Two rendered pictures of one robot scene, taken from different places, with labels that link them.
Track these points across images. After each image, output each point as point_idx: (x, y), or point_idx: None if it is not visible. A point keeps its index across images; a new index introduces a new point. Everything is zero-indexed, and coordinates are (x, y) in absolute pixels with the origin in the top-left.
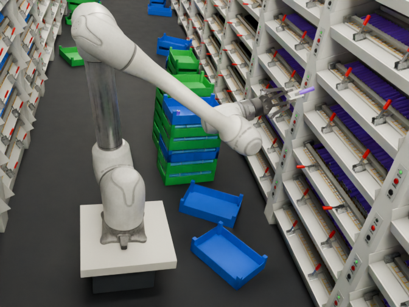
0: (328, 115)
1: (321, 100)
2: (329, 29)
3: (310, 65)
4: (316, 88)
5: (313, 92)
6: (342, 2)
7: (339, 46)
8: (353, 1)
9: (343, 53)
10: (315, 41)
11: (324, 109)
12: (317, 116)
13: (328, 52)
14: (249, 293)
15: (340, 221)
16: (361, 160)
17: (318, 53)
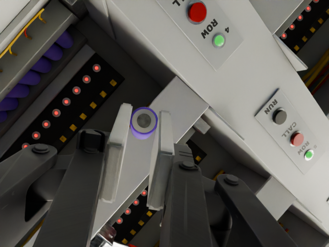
0: (14, 56)
1: (96, 9)
2: (290, 192)
3: (253, 60)
4: (152, 52)
5: (136, 34)
6: (313, 219)
7: (232, 144)
8: (294, 206)
9: (210, 128)
10: (306, 111)
11: (49, 36)
12: (14, 10)
13: (238, 143)
14: None
15: None
16: None
17: (262, 130)
